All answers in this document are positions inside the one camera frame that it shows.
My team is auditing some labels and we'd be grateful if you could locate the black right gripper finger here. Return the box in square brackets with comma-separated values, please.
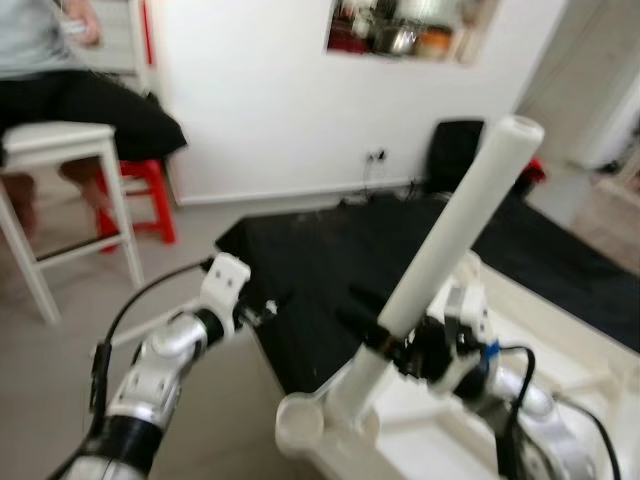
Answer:
[342, 290, 401, 351]

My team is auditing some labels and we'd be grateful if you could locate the white plastic table leg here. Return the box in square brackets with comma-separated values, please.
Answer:
[325, 115, 546, 426]

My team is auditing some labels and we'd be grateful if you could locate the black tablecloth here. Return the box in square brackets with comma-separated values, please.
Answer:
[215, 190, 640, 396]

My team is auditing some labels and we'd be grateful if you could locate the white plastic table top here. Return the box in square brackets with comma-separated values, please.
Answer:
[275, 250, 640, 480]

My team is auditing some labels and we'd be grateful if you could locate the red stool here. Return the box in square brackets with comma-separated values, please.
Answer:
[95, 158, 179, 251]

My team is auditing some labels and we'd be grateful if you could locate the black folding chair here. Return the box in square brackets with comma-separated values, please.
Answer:
[428, 118, 491, 196]

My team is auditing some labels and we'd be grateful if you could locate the red cloth item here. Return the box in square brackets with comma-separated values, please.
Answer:
[522, 158, 547, 186]

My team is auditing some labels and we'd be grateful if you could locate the beige cloth covered bench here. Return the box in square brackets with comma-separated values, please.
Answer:
[570, 172, 640, 271]

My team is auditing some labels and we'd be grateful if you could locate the white wooden stool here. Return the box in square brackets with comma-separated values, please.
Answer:
[0, 120, 146, 326]

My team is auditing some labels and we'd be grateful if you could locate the red cooking pot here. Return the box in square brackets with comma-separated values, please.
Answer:
[330, 25, 366, 53]

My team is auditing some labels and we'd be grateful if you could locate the person in grey shirt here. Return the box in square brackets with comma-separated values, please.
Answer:
[0, 0, 189, 241]

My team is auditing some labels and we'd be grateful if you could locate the small steel cooking pot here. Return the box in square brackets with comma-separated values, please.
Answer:
[380, 22, 421, 56]

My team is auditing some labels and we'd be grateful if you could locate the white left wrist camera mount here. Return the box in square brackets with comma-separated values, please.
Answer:
[198, 253, 251, 336]

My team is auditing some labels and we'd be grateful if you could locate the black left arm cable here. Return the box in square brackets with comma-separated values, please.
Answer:
[88, 258, 216, 421]

